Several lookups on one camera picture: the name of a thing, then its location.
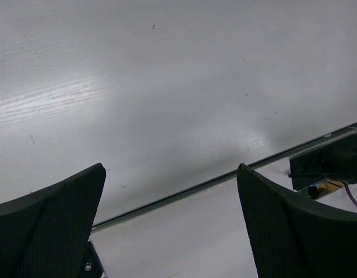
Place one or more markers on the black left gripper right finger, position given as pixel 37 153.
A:
pixel 292 235

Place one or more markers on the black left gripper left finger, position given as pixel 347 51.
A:
pixel 46 233

